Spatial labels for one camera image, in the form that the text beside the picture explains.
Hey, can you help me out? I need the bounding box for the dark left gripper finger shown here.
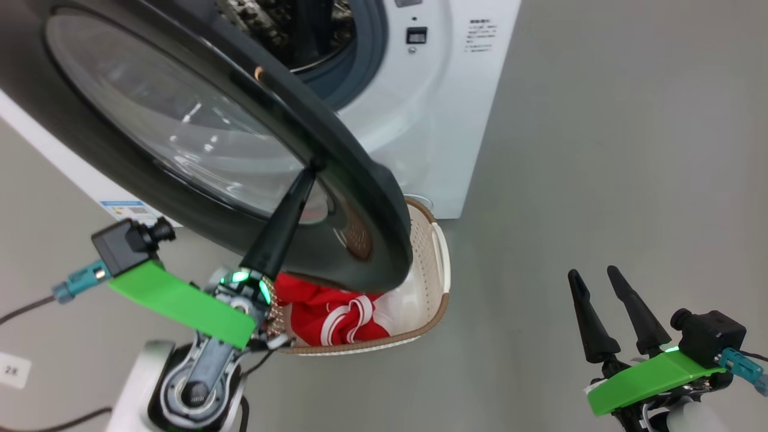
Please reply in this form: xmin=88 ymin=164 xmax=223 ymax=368
xmin=240 ymin=168 xmax=319 ymax=280

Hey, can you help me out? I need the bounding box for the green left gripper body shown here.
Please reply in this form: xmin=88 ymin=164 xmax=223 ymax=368
xmin=108 ymin=259 xmax=295 ymax=355

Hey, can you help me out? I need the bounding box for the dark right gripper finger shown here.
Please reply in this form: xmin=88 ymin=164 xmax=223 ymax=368
xmin=607 ymin=266 xmax=671 ymax=356
xmin=568 ymin=269 xmax=622 ymax=364

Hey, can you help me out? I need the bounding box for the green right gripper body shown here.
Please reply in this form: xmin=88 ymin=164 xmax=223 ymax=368
xmin=587 ymin=350 xmax=736 ymax=432

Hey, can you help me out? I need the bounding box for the red garment with white stripes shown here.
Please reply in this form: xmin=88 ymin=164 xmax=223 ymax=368
xmin=275 ymin=273 xmax=397 ymax=347

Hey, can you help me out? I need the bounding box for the round black glass washer door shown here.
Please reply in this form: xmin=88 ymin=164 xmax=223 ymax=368
xmin=0 ymin=0 xmax=413 ymax=293

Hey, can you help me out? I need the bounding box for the cream basket with brown rim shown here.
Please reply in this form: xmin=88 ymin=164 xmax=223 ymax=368
xmin=264 ymin=195 xmax=451 ymax=356

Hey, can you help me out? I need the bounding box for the white front-load washing machine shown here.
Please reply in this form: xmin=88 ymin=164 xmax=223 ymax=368
xmin=0 ymin=0 xmax=523 ymax=229

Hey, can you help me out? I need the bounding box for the perforated steel washing machine drum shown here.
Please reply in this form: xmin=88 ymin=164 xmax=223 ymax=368
xmin=216 ymin=0 xmax=355 ymax=73

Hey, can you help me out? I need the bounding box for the blue energy label sticker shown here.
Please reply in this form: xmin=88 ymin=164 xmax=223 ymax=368
xmin=101 ymin=200 xmax=163 ymax=226

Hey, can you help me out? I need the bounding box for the white floor tag 2X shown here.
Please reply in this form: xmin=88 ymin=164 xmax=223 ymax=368
xmin=0 ymin=352 xmax=32 ymax=389

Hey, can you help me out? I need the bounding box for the teal right camera cable connector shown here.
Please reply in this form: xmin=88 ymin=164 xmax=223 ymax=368
xmin=717 ymin=348 xmax=768 ymax=397

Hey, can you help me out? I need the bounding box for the teal camera cable connector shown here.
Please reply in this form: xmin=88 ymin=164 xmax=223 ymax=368
xmin=52 ymin=260 xmax=112 ymax=304
xmin=717 ymin=348 xmax=768 ymax=397

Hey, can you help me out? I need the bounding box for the teal left camera cable connector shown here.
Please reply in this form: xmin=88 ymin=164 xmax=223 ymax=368
xmin=52 ymin=260 xmax=112 ymax=304

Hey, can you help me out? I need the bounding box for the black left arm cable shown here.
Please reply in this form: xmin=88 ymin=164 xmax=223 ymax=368
xmin=0 ymin=407 xmax=115 ymax=432

